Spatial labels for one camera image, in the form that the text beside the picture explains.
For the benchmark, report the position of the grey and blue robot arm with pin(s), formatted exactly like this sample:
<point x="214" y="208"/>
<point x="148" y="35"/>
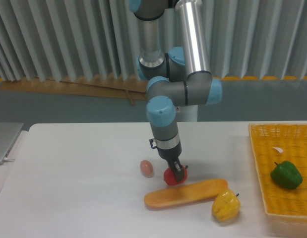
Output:
<point x="179" y="78"/>

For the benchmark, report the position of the yellow bell pepper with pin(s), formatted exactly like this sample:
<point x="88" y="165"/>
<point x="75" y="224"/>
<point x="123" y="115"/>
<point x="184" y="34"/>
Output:
<point x="226" y="205"/>

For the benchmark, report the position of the red bell pepper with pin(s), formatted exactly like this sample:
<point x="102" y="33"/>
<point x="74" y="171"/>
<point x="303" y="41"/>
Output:
<point x="167" y="176"/>

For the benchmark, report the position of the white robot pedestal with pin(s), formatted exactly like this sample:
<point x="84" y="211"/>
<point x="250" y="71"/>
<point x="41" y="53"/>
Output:
<point x="187" y="113"/>

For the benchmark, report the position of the yellow woven basket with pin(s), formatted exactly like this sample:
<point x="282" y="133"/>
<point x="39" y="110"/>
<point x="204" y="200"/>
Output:
<point x="292" y="138"/>

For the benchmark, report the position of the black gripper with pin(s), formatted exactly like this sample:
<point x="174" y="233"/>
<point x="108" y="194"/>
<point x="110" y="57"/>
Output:
<point x="172" y="156"/>

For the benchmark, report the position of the white paper scrap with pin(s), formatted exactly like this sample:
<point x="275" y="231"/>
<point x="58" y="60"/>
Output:
<point x="278" y="149"/>

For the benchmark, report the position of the brown egg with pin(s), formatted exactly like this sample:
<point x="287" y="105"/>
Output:
<point x="146" y="168"/>

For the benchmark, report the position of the long bread baguette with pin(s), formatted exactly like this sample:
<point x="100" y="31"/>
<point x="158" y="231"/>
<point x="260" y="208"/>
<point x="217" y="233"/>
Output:
<point x="186" y="194"/>

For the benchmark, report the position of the brown cardboard sheet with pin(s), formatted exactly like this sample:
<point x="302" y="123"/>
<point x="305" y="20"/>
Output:
<point x="131" y="89"/>

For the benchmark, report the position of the silver laptop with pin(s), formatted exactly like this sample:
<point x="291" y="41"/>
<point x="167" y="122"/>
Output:
<point x="9" y="133"/>

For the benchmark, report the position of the green bell pepper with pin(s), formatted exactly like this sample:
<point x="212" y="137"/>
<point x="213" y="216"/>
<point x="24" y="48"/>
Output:
<point x="286" y="175"/>

